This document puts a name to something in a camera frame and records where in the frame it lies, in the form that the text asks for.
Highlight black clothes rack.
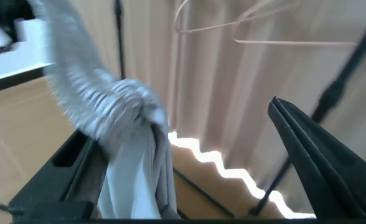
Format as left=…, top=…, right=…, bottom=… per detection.
left=113, top=0, right=366, bottom=218

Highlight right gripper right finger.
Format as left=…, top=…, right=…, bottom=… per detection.
left=267, top=96, right=366, bottom=218

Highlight pale grey shorts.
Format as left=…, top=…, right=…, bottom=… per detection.
left=27, top=0, right=181, bottom=220

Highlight beige curtain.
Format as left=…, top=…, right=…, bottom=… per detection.
left=69, top=0, right=366, bottom=215

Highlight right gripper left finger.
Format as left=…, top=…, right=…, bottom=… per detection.
left=8, top=129, right=109, bottom=220

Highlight pink clothes hanger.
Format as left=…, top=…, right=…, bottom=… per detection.
left=174, top=0, right=296, bottom=34
left=232, top=0, right=366, bottom=47

